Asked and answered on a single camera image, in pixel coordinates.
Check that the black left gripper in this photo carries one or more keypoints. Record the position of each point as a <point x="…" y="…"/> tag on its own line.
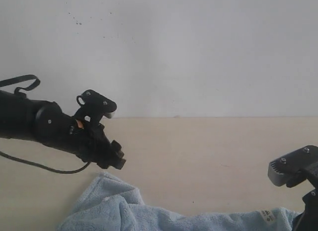
<point x="89" y="143"/>

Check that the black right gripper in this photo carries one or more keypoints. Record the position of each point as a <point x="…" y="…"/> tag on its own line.
<point x="308" y="219"/>

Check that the light blue terry towel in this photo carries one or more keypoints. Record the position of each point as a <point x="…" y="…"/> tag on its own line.
<point x="110" y="204"/>

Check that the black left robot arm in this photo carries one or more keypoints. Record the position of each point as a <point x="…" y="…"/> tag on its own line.
<point x="44" y="122"/>

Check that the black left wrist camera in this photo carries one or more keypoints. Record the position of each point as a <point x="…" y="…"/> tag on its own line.
<point x="95" y="106"/>

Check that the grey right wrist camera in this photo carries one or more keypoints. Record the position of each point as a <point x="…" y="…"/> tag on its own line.
<point x="295" y="167"/>

